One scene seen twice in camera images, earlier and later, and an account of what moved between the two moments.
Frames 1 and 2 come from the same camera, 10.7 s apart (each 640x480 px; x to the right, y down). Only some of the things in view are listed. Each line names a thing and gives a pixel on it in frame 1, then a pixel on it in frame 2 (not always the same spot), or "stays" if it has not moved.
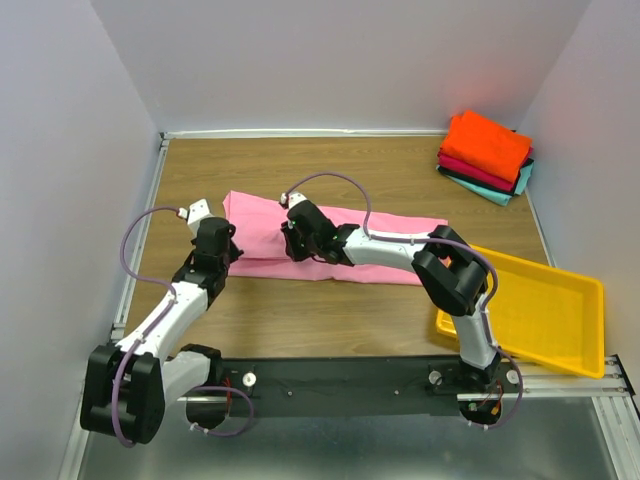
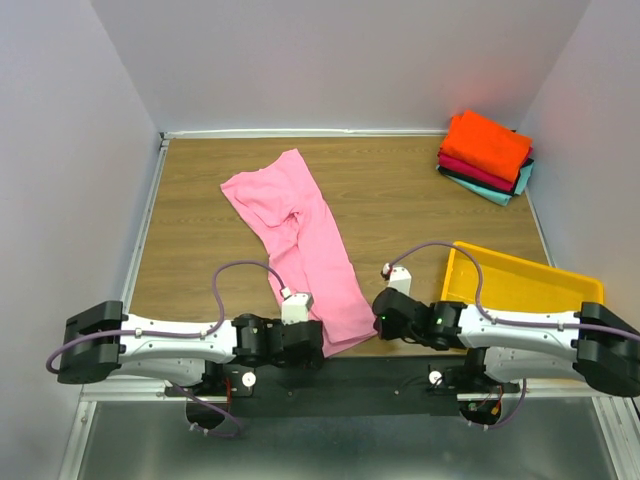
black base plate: [364, 385] stays
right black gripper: [288, 233] → [383, 330]
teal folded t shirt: [494, 195] stays
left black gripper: [234, 251] → [309, 362]
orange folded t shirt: [486, 145] stays
